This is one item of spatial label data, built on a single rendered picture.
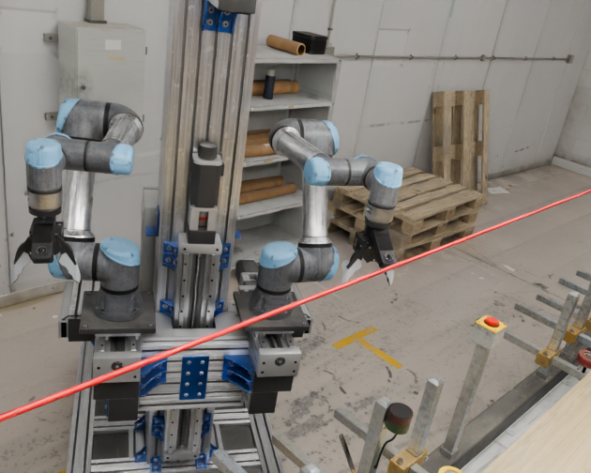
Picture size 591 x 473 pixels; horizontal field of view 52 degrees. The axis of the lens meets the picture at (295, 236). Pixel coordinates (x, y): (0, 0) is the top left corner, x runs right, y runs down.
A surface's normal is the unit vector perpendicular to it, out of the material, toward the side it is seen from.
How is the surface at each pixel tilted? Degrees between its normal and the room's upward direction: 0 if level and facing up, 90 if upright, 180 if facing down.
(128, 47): 90
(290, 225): 90
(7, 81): 90
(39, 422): 0
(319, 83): 90
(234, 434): 0
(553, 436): 0
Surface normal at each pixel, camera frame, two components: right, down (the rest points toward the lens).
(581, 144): -0.71, 0.19
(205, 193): 0.24, 0.44
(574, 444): 0.15, -0.90
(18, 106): 0.69, 0.40
